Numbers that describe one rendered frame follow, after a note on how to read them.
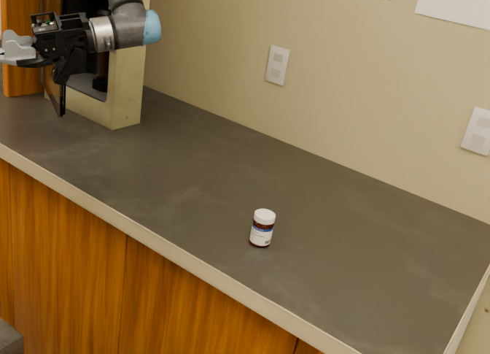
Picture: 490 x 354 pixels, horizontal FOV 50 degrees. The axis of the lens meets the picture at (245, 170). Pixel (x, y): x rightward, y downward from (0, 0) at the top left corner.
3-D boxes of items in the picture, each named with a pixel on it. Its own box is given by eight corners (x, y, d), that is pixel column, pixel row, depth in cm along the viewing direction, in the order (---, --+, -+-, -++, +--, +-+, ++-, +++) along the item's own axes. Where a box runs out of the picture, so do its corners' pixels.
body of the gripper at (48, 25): (26, 14, 110) (84, 6, 114) (34, 47, 116) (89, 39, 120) (32, 35, 106) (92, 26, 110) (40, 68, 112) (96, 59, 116)
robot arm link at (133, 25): (151, 17, 125) (160, 49, 124) (105, 23, 121) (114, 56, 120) (154, -2, 118) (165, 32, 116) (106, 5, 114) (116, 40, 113)
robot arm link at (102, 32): (108, 36, 122) (117, 58, 117) (87, 40, 120) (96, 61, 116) (104, 9, 116) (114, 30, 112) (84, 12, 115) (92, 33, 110)
